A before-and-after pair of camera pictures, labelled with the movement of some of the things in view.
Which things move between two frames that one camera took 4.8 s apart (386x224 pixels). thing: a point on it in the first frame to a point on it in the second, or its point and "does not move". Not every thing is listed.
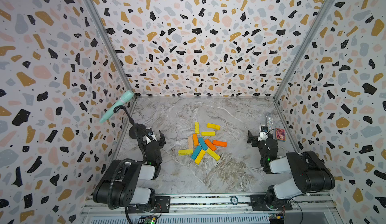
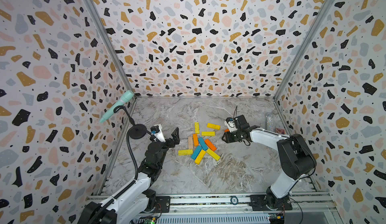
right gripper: x=252 y=140 to x=228 y=137
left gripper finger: x=163 y=139 to x=175 y=135
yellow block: x=213 y=126 does not move
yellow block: x=212 y=154 does not move
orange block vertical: x=195 y=139 does not move
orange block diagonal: x=210 y=144 does not move
